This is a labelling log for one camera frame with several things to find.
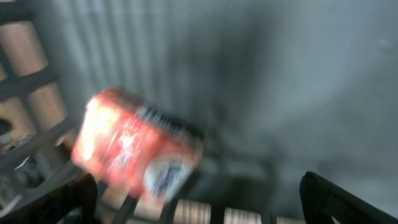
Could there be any red white snack packet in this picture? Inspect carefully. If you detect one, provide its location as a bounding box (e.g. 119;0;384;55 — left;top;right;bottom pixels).
72;88;204;203

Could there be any grey plastic shopping basket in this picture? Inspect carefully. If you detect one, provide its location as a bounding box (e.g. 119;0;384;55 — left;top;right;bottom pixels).
1;0;397;217

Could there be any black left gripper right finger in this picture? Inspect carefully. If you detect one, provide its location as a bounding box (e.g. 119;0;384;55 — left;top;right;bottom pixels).
300;172;397;224

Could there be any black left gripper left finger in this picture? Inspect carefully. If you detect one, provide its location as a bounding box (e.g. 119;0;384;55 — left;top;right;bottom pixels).
1;174;98;224

